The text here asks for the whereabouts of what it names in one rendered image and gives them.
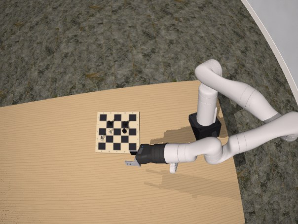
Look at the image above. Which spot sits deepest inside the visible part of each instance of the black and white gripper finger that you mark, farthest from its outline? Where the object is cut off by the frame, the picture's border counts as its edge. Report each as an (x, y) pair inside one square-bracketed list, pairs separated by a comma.
[(133, 152), (132, 163)]

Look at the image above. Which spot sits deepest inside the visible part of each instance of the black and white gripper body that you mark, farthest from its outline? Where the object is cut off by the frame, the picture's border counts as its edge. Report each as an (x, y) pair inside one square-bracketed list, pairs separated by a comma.
[(159, 154)]

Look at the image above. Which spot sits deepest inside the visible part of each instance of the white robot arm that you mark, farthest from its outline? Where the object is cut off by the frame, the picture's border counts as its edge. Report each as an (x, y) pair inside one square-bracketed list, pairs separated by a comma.
[(276, 125)]

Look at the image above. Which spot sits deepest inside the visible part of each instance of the chessboard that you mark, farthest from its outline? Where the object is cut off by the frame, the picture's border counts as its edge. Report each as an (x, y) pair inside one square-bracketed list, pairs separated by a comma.
[(117, 141)]

